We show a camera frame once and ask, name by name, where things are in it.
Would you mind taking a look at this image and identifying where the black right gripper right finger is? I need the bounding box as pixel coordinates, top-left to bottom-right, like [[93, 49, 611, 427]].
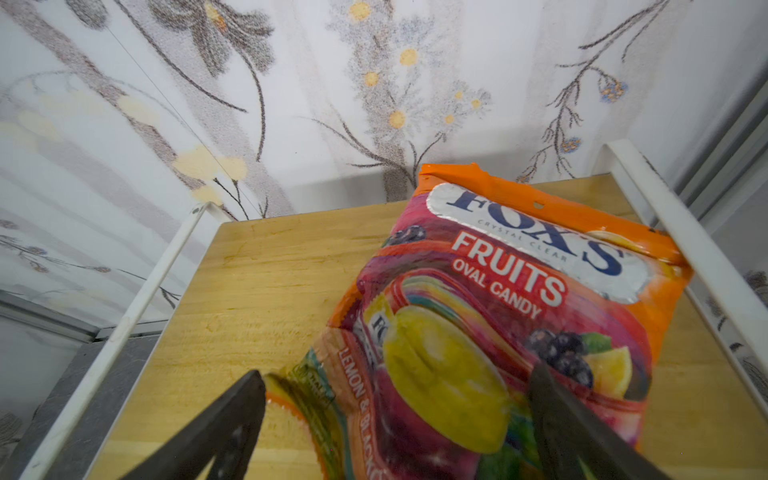
[[527, 362, 668, 479]]

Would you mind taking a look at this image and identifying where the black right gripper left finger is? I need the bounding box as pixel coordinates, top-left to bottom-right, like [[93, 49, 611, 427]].
[[124, 370, 267, 479]]

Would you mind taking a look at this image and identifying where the orange Fox's fruits candy bag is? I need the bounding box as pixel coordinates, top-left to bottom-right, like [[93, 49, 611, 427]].
[[265, 164, 692, 479]]

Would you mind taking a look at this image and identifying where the white wooden two-tier shelf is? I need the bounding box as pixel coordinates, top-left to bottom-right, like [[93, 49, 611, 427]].
[[19, 140, 767, 479]]

